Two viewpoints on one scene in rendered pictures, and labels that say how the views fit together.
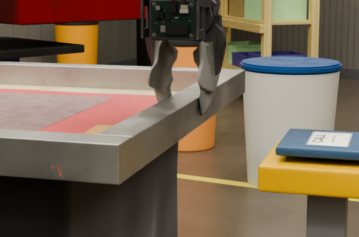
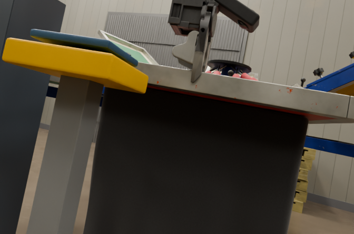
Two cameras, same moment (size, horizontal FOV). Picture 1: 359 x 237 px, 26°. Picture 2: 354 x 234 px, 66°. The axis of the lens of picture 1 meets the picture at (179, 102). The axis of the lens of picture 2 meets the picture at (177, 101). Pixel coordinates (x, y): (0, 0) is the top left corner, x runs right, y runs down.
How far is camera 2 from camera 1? 1.06 m
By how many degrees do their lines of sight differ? 86
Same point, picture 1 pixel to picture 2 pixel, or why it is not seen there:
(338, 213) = (58, 98)
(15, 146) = not seen: hidden behind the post
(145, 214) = (206, 164)
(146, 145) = not seen: hidden behind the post
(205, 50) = (195, 37)
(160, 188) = (247, 165)
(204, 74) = (184, 49)
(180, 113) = (151, 67)
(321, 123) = not seen: outside the picture
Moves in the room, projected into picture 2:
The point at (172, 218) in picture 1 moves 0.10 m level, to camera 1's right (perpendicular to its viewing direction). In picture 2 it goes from (273, 205) to (301, 226)
